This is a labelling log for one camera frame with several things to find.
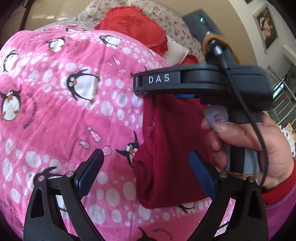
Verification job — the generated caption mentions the person's right hand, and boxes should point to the person's right hand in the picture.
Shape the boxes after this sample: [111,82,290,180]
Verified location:
[201,114,295,191]

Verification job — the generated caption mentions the red sleeve forearm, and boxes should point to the red sleeve forearm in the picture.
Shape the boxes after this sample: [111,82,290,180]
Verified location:
[261,167,295,240]

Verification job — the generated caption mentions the floral bed cover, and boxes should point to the floral bed cover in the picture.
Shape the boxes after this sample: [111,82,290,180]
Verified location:
[77,0,205,63]

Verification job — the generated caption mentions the beige square pillow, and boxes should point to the beige square pillow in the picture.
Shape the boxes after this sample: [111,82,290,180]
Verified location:
[163,36,189,66]

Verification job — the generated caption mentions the framed wall photo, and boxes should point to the framed wall photo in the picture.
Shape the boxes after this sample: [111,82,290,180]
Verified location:
[252,4,278,54]

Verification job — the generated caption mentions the left red heart cushion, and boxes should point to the left red heart cushion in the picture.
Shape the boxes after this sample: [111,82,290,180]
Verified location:
[94,6,168,56]

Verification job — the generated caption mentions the dark red garment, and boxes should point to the dark red garment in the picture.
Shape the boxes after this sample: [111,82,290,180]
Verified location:
[133,94,212,209]

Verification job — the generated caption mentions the grey camera box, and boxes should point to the grey camera box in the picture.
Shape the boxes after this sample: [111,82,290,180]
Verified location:
[181,9,240,65]

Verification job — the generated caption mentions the white ornate headboard chair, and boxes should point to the white ornate headboard chair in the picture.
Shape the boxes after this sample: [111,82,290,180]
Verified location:
[278,123,296,158]

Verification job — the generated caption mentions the black camera cable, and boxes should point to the black camera cable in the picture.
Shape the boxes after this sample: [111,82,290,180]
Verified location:
[212,45,270,191]

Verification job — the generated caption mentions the metal stair railing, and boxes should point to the metal stair railing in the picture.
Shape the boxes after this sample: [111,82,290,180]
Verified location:
[267,66,295,130]

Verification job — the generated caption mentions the red heart cushion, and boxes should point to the red heart cushion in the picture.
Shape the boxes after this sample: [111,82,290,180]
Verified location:
[94,6,168,56]
[181,55,199,65]

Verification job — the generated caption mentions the right red heart cushion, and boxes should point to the right red heart cushion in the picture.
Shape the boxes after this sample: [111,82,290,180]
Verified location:
[181,55,199,65]

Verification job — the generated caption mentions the pink penguin blanket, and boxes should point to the pink penguin blanket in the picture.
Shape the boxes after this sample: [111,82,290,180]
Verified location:
[1,25,211,240]

